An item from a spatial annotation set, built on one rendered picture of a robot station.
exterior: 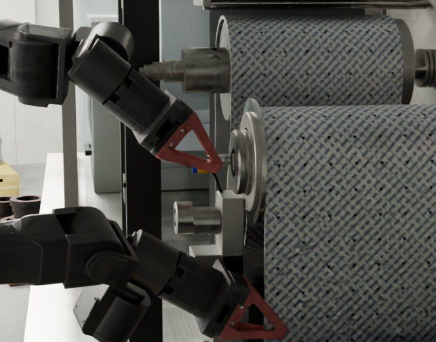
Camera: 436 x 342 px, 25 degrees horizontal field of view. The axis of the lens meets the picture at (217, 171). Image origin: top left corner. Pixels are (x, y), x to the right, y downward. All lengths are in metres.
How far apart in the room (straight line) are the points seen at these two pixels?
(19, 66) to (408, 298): 0.51
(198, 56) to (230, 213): 0.27
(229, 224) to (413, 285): 0.22
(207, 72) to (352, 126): 0.29
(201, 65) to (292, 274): 0.36
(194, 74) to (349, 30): 0.22
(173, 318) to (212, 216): 0.53
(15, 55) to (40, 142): 7.22
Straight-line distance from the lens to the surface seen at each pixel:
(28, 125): 8.29
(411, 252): 1.15
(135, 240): 1.08
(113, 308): 1.09
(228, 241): 1.17
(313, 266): 1.12
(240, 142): 1.11
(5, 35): 1.12
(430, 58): 1.43
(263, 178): 1.08
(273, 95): 1.32
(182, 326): 1.65
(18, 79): 1.13
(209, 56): 1.35
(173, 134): 1.12
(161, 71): 1.36
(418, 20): 1.58
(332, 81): 1.34
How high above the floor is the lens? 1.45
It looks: 11 degrees down
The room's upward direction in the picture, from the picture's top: straight up
